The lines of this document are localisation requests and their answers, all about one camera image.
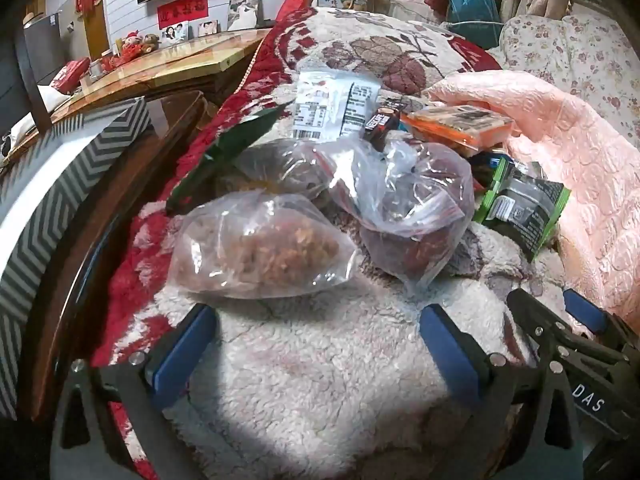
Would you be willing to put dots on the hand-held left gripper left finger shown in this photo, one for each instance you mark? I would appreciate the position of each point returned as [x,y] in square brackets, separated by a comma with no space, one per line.
[182,352]

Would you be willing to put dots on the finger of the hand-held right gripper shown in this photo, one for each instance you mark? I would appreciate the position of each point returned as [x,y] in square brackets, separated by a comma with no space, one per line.
[530,312]
[585,310]

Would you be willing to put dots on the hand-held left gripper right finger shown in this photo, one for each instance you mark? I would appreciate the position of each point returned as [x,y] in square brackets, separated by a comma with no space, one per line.
[447,355]

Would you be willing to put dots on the clear bag of walnuts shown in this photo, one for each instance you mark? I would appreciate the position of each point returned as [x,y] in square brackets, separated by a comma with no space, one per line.
[260,247]

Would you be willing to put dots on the clear bag of red dates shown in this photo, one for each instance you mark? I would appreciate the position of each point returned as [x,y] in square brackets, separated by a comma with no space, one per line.
[415,210]

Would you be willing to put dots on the orange cracker packet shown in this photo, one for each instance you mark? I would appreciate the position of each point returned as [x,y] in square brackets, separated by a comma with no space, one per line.
[457,127]

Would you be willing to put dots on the grey chevron cardboard box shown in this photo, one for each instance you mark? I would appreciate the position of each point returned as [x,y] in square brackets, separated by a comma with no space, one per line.
[55,200]

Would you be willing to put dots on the green and black snack packet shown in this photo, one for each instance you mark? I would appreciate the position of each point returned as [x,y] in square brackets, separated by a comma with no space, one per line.
[525,207]

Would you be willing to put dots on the red and cream floral blanket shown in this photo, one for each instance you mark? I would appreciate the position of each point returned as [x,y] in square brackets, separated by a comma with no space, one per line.
[320,375]

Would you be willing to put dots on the pink quilt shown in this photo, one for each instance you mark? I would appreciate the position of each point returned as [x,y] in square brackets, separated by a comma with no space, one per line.
[570,125]

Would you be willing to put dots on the dark green foil packet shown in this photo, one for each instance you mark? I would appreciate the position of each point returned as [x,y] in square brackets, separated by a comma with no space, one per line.
[227,152]

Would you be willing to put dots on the clear bag of brown nuts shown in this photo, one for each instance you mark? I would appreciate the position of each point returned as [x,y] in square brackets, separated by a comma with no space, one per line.
[295,167]

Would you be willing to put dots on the dark glass side table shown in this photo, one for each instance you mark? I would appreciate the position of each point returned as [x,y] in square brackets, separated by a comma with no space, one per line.
[165,125]

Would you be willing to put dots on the small brown chocolate packet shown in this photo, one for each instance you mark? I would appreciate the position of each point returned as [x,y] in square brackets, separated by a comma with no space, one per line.
[382,127]

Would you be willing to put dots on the floral sofa cover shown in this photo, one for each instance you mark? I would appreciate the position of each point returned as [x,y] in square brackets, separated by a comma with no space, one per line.
[575,55]

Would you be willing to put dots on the clear packet with white label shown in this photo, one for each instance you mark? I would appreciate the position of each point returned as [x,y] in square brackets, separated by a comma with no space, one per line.
[325,102]

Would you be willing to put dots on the wooden table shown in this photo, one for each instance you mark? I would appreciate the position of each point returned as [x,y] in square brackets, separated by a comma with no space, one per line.
[165,67]

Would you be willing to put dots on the red gift box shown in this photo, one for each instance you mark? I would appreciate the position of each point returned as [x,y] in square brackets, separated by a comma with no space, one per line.
[70,76]

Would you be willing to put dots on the teal bag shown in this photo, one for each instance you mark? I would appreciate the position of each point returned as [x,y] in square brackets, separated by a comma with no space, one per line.
[472,7]

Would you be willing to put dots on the plush toys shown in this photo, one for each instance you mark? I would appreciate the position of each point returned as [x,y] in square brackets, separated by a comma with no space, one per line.
[137,42]

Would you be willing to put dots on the small framed couple photo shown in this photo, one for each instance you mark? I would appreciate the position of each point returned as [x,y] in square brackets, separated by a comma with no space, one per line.
[175,33]

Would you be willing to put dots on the large wedding photo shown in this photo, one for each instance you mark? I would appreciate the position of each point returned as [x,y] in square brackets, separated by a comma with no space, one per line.
[243,14]

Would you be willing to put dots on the red wall banner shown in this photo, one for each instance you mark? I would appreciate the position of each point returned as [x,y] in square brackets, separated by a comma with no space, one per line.
[182,10]

